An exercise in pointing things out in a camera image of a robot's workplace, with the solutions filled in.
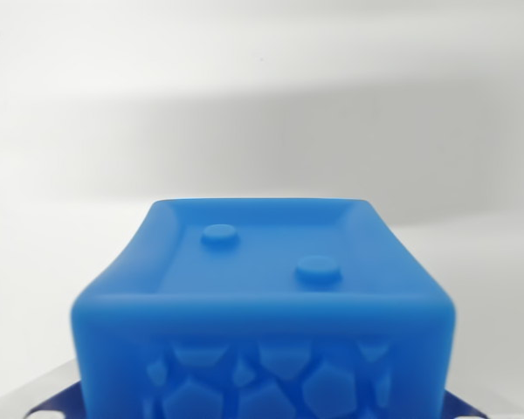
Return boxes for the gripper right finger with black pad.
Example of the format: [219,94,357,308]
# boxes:
[440,367,504,419]

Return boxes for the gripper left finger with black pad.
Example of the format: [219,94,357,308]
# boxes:
[21,360,88,419]

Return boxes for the blue rubber cube white logo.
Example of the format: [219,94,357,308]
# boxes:
[69,198,458,419]

